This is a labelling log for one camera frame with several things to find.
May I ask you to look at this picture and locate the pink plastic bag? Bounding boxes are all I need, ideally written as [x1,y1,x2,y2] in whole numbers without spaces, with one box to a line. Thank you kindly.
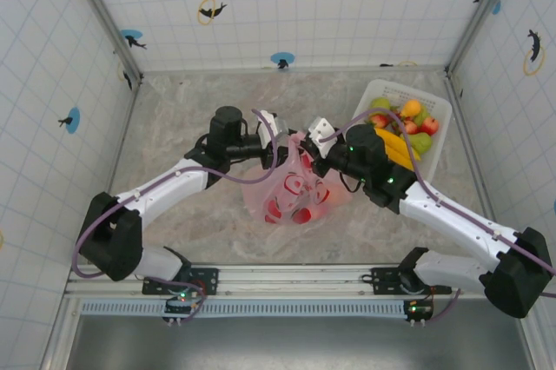
[241,129,354,226]

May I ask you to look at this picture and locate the white plastic basket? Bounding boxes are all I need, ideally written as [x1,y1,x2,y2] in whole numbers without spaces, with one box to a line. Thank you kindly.
[350,78,453,182]

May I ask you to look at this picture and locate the yellow fake bananas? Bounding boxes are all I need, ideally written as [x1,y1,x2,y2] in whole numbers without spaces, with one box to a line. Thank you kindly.
[374,127,422,170]

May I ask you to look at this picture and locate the large green fake pear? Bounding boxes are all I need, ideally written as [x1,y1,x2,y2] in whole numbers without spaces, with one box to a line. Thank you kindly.
[407,133,434,155]

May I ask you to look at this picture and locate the orange-yellow fake pear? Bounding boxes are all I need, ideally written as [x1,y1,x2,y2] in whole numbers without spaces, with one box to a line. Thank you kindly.
[401,99,422,120]

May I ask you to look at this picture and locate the aluminium back bar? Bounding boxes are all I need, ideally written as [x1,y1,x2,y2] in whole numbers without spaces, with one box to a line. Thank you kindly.
[141,66,448,78]

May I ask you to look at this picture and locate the penguin blue circle sticker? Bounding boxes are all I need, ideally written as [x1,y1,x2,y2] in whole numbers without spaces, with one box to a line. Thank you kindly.
[269,51,296,70]

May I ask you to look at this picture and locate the shark blue circle sticker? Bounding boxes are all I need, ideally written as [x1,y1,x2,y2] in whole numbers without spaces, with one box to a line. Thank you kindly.
[119,29,148,50]

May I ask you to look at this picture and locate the fish blue circle sticker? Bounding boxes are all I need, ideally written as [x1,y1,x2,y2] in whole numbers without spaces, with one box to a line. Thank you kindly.
[57,107,82,134]

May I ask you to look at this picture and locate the small circuit board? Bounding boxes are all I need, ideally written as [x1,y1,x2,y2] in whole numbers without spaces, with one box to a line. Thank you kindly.
[403,298,434,327]
[162,294,202,326]

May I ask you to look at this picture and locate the grey metal sheet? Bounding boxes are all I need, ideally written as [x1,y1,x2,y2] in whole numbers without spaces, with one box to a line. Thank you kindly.
[64,315,538,370]

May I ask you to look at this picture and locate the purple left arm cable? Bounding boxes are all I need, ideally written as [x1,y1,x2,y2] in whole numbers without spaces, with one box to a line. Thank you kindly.
[71,108,279,323]

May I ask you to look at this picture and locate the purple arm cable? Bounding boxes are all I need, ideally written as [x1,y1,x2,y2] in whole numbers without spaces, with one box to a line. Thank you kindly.
[71,108,279,323]
[320,108,556,323]

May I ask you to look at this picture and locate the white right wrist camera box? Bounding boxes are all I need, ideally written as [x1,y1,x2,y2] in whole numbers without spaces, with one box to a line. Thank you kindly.
[307,116,339,159]

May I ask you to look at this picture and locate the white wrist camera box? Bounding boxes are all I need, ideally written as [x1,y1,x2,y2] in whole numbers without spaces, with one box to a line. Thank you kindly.
[255,109,290,145]
[307,116,339,159]

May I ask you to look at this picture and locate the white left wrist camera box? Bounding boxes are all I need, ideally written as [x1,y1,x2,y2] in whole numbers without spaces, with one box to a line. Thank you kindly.
[255,109,290,145]

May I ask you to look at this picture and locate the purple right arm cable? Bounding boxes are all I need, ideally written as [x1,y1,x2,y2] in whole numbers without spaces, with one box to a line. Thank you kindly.
[320,108,556,323]

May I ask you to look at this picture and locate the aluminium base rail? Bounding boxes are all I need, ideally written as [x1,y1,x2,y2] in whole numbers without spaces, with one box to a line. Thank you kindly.
[64,261,487,301]

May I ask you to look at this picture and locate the black animal yellow ring sticker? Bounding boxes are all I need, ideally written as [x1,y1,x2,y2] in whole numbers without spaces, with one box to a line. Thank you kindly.
[116,61,134,91]

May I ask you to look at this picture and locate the small dolphin yellow ring sticker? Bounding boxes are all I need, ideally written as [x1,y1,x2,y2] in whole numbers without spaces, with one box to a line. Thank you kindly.
[197,0,228,26]

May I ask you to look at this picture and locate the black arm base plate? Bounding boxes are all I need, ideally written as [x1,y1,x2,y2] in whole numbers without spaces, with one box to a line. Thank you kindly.
[142,266,220,297]
[371,266,453,296]

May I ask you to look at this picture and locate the white slotted cable duct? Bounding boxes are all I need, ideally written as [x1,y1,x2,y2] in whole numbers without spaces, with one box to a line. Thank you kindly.
[80,299,412,318]

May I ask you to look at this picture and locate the aluminium frame post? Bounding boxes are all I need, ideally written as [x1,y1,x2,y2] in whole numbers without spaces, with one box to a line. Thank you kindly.
[60,0,145,84]
[445,0,522,78]

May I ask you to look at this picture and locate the seahorse yellow ring sticker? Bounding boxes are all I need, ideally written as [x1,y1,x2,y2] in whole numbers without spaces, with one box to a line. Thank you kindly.
[522,29,546,77]

